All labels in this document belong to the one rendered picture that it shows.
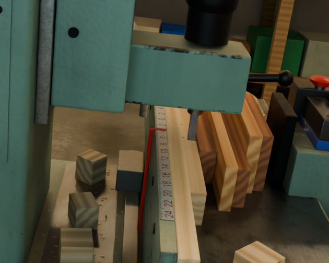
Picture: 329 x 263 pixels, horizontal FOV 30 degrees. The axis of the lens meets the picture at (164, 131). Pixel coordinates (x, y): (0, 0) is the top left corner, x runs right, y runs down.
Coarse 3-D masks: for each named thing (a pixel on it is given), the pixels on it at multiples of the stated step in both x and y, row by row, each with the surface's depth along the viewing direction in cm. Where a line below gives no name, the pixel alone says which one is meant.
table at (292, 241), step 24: (264, 192) 75; (216, 216) 68; (240, 216) 69; (264, 216) 69; (288, 216) 70; (312, 216) 71; (216, 240) 63; (240, 240) 64; (264, 240) 64; (288, 240) 65; (312, 240) 66
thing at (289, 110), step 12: (276, 96) 80; (276, 108) 78; (288, 108) 76; (276, 120) 78; (288, 120) 74; (276, 132) 77; (288, 132) 74; (300, 132) 79; (276, 144) 77; (288, 144) 75; (276, 156) 76; (288, 156) 76; (276, 168) 76; (276, 180) 77
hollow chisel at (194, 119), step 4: (192, 116) 73; (196, 116) 73; (192, 120) 73; (196, 120) 73; (192, 124) 73; (196, 124) 73; (192, 128) 74; (196, 128) 74; (188, 132) 74; (192, 132) 74; (188, 136) 74; (192, 136) 74; (192, 140) 74
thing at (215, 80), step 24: (144, 48) 67; (168, 48) 67; (192, 48) 68; (216, 48) 69; (240, 48) 70; (144, 72) 68; (168, 72) 68; (192, 72) 68; (216, 72) 68; (240, 72) 68; (144, 96) 69; (168, 96) 69; (192, 96) 69; (216, 96) 69; (240, 96) 69
